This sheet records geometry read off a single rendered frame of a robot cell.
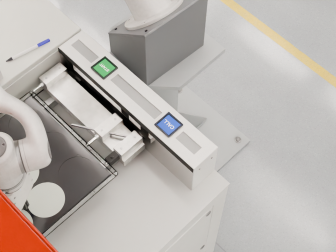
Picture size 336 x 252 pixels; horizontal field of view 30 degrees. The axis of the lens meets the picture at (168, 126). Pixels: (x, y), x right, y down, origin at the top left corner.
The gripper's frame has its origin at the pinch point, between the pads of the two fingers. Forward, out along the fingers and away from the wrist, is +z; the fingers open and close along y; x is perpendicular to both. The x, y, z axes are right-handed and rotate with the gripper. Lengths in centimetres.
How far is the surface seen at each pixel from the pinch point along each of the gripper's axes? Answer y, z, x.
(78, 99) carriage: 36.2, 4.1, -0.9
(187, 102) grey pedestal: 96, 91, -19
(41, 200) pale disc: 3.0, 2.1, -3.9
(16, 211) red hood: -29, -89, -32
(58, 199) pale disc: 4.6, 2.1, -8.0
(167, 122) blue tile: 32.4, -4.3, -29.4
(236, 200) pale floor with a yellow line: 58, 92, -52
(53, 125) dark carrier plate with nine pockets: 24.8, 2.1, 1.8
